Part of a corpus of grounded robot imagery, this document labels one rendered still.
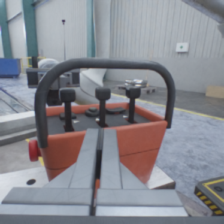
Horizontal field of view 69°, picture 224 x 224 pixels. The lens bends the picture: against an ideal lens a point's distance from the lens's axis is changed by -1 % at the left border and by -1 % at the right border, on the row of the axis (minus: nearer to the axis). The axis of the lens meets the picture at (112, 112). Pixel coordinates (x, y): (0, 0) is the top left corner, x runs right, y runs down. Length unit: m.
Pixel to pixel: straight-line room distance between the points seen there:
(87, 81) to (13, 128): 0.93
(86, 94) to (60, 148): 0.44
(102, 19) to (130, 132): 0.47
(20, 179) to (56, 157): 0.15
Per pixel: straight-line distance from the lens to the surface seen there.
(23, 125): 1.45
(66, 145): 0.21
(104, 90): 0.25
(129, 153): 0.25
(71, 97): 0.24
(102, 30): 0.63
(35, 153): 0.27
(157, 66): 0.23
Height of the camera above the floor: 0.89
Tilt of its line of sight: 17 degrees down
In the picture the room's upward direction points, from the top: 2 degrees clockwise
